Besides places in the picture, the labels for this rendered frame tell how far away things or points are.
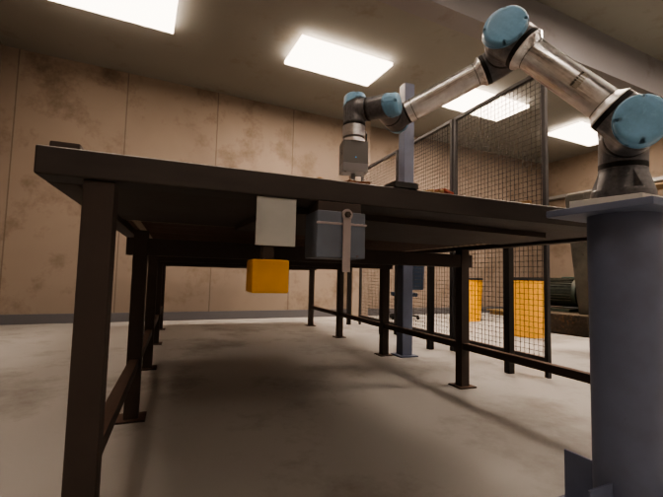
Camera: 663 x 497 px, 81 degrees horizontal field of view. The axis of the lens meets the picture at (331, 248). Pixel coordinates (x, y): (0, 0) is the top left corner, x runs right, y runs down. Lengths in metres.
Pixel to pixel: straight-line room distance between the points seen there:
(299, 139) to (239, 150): 1.03
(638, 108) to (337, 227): 0.76
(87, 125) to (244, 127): 2.07
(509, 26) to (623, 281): 0.74
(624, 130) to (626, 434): 0.75
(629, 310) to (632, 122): 0.46
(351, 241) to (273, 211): 0.21
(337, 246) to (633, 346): 0.79
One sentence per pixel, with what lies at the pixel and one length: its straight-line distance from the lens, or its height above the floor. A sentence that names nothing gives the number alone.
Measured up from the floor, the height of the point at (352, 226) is 0.79.
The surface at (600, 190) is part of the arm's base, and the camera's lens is 1.32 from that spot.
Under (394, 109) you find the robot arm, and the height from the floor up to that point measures 1.19.
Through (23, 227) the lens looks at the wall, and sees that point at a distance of 6.05.
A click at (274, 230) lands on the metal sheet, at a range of 0.97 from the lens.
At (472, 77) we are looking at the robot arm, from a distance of 1.43.
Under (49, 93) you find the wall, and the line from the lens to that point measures 6.40.
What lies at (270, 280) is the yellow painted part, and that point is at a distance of 0.94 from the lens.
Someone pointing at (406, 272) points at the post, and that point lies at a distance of 3.43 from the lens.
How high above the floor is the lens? 0.66
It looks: 4 degrees up
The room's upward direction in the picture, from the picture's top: 1 degrees clockwise
